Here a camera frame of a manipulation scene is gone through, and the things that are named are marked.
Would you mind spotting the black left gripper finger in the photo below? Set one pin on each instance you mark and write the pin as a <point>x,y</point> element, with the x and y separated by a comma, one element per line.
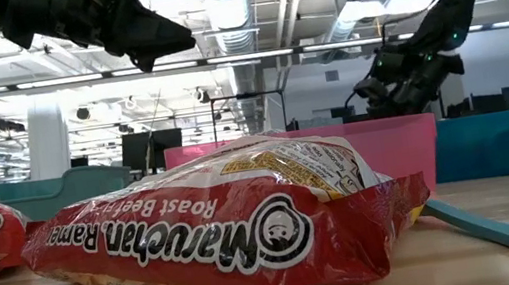
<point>143,64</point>
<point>152,31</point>

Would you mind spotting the pink plastic tray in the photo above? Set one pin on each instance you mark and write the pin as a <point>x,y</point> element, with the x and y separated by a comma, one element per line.
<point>396,146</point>

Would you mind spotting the blue rectangular plastic bin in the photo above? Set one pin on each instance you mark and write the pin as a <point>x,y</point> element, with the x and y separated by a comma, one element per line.
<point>482,146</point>

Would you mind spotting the teal green plastic bin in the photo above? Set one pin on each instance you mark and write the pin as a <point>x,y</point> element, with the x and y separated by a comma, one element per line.
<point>69,190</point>

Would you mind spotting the black round ceiling speaker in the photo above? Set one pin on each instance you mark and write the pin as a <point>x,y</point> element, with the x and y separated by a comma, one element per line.
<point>83,113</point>

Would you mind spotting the black computer monitor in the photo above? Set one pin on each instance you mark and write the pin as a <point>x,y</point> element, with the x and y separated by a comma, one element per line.
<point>168,145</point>
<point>134,150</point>

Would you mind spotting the white pillar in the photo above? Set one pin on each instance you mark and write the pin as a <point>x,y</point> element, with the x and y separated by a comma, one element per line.
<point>47,143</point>

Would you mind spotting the black ceiling spotlight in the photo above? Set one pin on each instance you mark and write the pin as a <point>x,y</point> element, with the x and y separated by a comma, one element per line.
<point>9,125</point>

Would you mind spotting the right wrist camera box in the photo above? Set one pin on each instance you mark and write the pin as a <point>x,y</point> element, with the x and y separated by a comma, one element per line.
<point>365,89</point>

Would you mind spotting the long ceiling light rail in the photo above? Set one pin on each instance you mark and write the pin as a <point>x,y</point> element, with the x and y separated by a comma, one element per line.
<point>58,81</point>

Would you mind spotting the grey wall vent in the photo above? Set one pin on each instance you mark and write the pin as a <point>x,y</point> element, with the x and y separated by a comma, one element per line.
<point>332,75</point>

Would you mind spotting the silver spiral ventilation duct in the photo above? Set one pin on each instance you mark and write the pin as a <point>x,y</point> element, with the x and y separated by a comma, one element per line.
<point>229,5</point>

